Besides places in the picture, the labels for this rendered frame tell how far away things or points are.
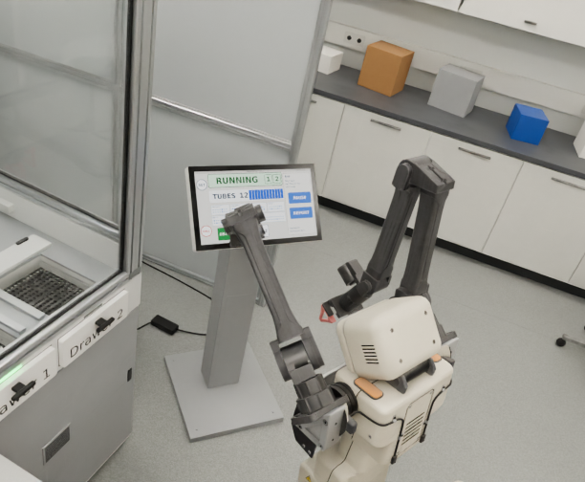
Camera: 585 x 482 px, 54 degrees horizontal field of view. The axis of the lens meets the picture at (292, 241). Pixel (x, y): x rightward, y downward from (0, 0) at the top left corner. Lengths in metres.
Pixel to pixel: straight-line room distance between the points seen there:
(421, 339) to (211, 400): 1.59
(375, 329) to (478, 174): 2.87
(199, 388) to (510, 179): 2.45
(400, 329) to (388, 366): 0.09
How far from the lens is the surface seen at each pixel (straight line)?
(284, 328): 1.34
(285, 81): 2.75
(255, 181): 2.19
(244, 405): 2.81
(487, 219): 4.21
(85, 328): 1.85
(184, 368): 2.92
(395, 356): 1.32
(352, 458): 1.61
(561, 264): 4.38
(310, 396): 1.32
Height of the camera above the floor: 2.20
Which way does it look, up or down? 34 degrees down
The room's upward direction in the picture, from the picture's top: 13 degrees clockwise
